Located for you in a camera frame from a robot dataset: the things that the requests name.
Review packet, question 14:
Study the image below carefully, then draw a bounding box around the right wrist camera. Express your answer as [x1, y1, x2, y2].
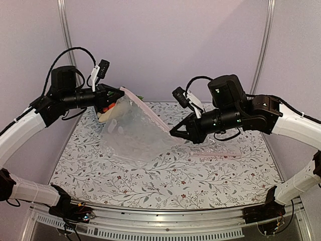
[172, 87, 205, 118]

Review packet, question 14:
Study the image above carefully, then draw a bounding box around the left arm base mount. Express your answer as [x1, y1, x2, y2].
[49, 184, 95, 223]

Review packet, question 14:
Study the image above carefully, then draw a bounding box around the left aluminium frame post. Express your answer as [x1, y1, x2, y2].
[56, 0, 78, 68]

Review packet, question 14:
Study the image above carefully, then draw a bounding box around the floral patterned table mat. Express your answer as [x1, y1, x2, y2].
[50, 108, 283, 209]

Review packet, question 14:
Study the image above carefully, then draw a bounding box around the clear zip bag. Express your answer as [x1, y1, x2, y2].
[100, 87, 184, 168]
[190, 107, 242, 159]

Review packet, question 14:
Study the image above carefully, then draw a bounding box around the aluminium frame post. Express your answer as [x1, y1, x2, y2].
[249, 0, 276, 94]
[56, 0, 78, 68]

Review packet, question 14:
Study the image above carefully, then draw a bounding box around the light blue plastic basket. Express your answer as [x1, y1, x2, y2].
[95, 108, 104, 119]

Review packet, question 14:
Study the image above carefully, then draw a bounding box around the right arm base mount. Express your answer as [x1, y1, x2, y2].
[242, 186, 285, 235]

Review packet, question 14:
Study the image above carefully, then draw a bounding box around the white daikon radish toy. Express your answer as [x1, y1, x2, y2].
[97, 95, 145, 124]

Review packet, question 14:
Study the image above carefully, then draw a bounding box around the right aluminium frame post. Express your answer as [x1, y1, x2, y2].
[249, 0, 276, 94]

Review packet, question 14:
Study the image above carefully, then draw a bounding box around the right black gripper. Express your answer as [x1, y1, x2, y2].
[170, 105, 243, 145]

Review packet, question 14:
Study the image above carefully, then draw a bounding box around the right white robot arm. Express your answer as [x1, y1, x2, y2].
[170, 74, 320, 219]

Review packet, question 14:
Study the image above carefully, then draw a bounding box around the front aluminium rail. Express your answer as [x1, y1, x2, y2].
[23, 198, 313, 240]

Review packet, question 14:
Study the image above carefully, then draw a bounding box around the red cherry tomatoes toy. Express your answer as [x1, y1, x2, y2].
[102, 102, 116, 113]

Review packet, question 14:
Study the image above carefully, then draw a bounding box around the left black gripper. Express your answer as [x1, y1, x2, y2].
[61, 83, 124, 111]

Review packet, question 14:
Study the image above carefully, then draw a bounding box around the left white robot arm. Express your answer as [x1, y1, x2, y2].
[1, 65, 124, 218]

